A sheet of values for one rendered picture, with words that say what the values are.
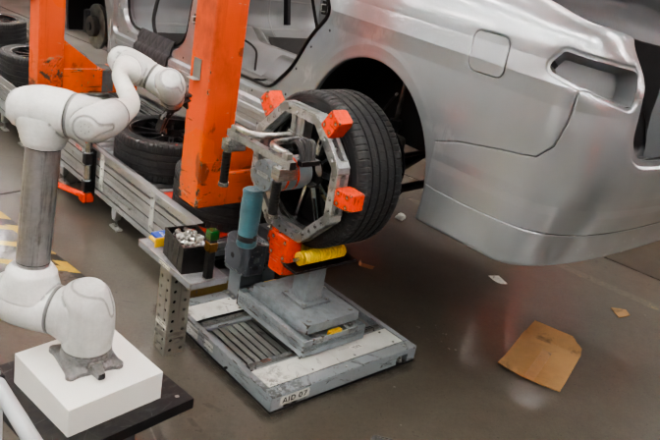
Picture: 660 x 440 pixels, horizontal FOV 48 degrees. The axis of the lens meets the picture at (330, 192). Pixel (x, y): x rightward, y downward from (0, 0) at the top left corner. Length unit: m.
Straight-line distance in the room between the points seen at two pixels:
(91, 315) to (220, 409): 0.85
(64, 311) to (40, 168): 0.43
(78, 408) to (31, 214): 0.58
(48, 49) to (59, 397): 2.99
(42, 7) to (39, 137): 2.73
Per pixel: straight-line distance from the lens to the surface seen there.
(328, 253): 3.09
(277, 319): 3.31
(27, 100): 2.23
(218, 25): 3.15
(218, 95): 3.23
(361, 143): 2.81
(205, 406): 3.00
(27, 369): 2.49
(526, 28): 2.67
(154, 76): 2.67
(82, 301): 2.32
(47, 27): 4.94
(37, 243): 2.36
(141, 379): 2.43
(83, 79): 5.09
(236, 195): 3.46
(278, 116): 3.02
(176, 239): 2.94
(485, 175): 2.78
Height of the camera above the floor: 1.81
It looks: 20 degrees down
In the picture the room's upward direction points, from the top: 10 degrees clockwise
